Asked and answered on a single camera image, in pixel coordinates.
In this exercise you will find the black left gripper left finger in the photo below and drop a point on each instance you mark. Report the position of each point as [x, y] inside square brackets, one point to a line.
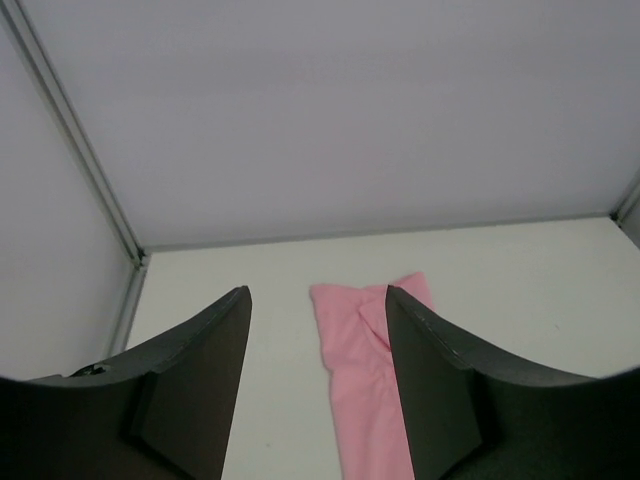
[160, 410]

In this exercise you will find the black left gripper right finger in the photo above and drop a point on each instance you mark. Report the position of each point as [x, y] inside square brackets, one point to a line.
[475, 411]

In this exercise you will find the pink t-shirt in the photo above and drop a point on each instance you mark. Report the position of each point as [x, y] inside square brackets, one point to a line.
[365, 404]

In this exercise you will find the left aluminium frame post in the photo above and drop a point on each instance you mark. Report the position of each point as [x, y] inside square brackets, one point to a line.
[58, 101]

